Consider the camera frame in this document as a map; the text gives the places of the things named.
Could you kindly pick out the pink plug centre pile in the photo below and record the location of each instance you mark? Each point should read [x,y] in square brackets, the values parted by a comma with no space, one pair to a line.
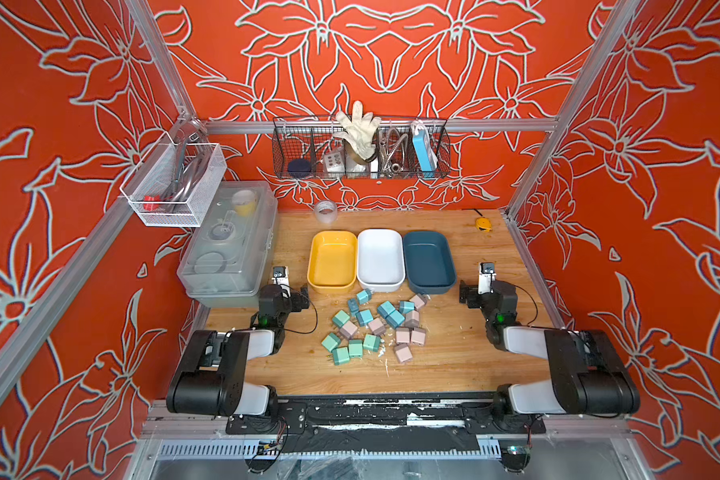
[377,327]

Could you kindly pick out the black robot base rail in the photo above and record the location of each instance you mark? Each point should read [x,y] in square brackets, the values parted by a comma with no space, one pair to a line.
[391,423]

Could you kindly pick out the green plug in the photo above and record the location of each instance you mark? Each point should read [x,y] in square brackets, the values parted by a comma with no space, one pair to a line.
[355,349]
[372,342]
[331,342]
[340,356]
[340,318]

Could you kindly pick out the yellow storage bin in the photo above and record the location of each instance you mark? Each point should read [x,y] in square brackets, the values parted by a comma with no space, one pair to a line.
[332,267]

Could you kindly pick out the yellow tape measure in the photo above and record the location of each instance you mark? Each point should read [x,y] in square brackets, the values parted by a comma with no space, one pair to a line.
[483,224]

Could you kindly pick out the white storage bin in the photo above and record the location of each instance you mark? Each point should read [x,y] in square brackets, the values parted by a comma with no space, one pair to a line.
[380,260]

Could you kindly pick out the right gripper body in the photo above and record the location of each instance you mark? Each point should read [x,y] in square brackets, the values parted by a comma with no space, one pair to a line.
[479,288]

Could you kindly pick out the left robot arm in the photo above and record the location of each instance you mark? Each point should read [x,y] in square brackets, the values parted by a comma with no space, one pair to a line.
[210,378]

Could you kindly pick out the clear plastic lidded box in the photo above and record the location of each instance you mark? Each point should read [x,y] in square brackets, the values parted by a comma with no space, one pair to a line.
[229,257]

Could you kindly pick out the blue plug upper pile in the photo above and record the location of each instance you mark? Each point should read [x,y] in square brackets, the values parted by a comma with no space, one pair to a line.
[385,309]

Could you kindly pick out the white power strip in basket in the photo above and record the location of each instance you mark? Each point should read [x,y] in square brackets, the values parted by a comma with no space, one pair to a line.
[334,163]

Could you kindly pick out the yellow cup in clear box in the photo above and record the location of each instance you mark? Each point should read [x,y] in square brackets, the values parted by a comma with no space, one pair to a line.
[245,202]

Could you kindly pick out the pink plug front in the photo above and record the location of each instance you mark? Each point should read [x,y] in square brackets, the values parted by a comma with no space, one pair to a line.
[403,353]

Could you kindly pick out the pink plug left pile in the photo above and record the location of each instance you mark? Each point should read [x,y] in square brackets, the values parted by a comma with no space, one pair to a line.
[348,330]

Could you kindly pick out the cream rubber glove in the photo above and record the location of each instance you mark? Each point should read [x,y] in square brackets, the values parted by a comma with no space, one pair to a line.
[358,130]

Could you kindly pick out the red item in white basket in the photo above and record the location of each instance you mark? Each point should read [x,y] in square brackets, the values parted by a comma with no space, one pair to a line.
[151,203]

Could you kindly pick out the pink plug pile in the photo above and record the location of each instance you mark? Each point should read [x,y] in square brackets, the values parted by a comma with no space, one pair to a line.
[348,330]
[377,327]

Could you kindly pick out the teal plug near white bin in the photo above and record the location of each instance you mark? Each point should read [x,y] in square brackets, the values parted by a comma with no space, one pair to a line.
[364,296]

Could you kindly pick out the black wire wall basket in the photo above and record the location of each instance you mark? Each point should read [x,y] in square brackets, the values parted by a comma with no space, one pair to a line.
[299,143]

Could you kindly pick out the blue plug centre pile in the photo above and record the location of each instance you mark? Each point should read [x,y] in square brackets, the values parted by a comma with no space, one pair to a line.
[395,319]

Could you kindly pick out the blue plug top pile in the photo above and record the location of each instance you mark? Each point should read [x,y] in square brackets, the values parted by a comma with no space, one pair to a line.
[406,307]

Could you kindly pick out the white wire wall basket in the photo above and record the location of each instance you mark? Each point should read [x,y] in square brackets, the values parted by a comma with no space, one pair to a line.
[185,175]

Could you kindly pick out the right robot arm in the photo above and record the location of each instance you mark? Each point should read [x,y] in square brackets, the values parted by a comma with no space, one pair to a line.
[587,376]

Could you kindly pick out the dark teal storage bin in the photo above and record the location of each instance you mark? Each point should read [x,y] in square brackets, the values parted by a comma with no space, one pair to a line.
[429,264]

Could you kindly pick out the blue plug pile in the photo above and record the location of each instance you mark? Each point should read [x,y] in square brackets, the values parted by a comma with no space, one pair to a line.
[385,309]
[395,319]
[406,307]

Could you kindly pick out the clear tape roll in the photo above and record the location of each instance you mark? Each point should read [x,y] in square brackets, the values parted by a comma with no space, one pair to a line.
[325,212]

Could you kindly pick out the light blue box in basket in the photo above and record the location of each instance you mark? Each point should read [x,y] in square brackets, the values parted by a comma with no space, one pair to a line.
[425,155]

